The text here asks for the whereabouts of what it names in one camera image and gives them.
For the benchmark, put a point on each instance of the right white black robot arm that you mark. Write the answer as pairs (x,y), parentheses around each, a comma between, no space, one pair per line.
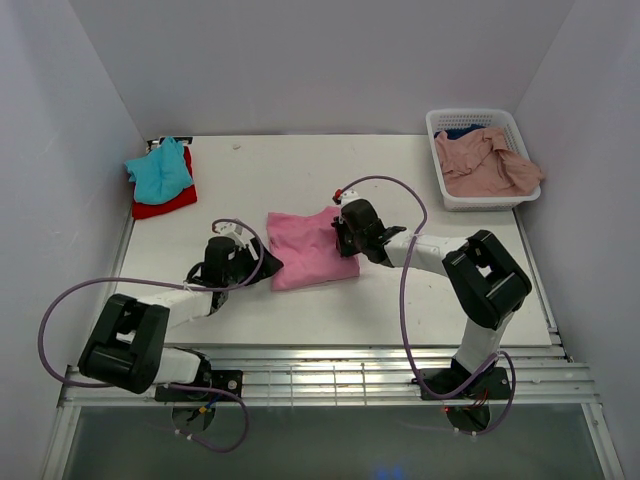
(489,284)

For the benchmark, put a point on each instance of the pink t shirt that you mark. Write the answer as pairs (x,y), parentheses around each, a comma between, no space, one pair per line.
(306,245)

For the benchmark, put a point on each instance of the aluminium frame rail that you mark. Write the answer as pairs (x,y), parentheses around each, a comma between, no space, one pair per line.
(302,377)

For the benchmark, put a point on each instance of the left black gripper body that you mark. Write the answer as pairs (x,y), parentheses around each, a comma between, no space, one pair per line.
(245,267)

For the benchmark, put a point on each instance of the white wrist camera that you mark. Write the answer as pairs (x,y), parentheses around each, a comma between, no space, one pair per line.
(342,198)
(231,230)

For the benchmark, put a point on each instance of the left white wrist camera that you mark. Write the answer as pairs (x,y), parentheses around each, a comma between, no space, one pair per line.
(231,230)

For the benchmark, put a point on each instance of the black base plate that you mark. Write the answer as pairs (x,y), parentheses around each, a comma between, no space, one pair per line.
(226,380)
(444,384)

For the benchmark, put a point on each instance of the beige t shirt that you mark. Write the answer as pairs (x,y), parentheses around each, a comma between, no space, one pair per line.
(480,164)

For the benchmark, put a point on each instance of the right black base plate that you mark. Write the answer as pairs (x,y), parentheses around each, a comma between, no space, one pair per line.
(444,384)

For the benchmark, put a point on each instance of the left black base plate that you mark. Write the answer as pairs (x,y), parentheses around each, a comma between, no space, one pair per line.
(226,380)

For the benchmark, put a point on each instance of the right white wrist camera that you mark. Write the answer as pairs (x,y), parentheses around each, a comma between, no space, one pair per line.
(342,198)

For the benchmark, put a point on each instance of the blue t shirt in basket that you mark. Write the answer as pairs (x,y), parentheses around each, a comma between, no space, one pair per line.
(457,133)

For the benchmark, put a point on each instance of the teal folded t shirt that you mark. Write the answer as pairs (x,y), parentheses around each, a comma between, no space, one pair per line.
(161,175)

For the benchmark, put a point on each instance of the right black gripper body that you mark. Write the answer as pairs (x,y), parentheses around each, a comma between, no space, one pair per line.
(348,243)

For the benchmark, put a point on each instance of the red folded t shirt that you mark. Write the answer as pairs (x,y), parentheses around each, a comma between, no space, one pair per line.
(186,198)

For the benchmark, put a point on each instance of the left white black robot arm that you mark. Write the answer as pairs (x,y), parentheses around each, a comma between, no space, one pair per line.
(126,348)

